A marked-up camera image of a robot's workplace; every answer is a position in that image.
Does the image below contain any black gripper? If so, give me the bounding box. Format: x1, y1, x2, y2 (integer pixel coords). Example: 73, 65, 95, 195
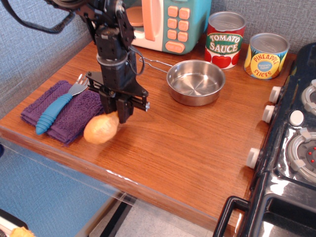
85, 60, 150, 124

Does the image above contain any toy chicken drumstick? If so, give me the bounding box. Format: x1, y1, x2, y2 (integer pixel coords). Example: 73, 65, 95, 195
83, 112, 119, 145

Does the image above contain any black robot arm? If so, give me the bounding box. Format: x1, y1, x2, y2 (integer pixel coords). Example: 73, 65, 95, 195
2, 0, 150, 123

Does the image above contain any purple folded towel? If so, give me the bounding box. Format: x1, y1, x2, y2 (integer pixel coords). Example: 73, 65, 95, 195
21, 80, 103, 145

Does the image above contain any small steel frying pan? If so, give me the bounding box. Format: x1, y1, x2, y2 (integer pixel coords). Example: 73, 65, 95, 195
139, 57, 226, 107

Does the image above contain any orange microwave plate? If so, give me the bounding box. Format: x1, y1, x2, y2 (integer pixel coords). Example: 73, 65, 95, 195
126, 6, 144, 27

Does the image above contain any toy microwave teal and white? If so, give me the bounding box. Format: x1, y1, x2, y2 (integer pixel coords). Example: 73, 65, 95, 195
124, 0, 212, 55

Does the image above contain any tomato sauce can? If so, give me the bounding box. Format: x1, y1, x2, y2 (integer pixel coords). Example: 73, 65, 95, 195
204, 11, 246, 69

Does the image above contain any white stove knob lower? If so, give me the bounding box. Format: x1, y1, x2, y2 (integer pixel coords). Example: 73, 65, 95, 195
246, 148, 260, 169

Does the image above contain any white stove knob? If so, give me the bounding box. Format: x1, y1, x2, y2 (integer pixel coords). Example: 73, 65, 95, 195
269, 86, 282, 104
246, 148, 260, 169
262, 105, 275, 123

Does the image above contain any white stove knob middle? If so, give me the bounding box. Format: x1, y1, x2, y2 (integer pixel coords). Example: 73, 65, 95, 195
262, 105, 275, 123

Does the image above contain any pineapple slices can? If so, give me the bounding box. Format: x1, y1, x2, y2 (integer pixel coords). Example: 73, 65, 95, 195
244, 33, 290, 80

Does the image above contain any yellow object bottom left corner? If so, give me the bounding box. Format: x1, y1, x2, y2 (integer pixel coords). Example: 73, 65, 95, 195
10, 227, 35, 237

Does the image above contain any white stove knob upper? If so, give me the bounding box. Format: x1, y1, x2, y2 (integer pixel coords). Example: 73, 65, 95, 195
269, 86, 282, 104

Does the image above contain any black toy stove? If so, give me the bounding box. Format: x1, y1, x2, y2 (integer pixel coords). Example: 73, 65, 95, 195
237, 43, 316, 237

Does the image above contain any blue handled toy fork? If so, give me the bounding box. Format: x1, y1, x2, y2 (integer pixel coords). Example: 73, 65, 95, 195
36, 74, 89, 135

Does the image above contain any black oven door handle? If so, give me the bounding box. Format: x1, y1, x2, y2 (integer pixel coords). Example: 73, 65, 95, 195
213, 196, 250, 237

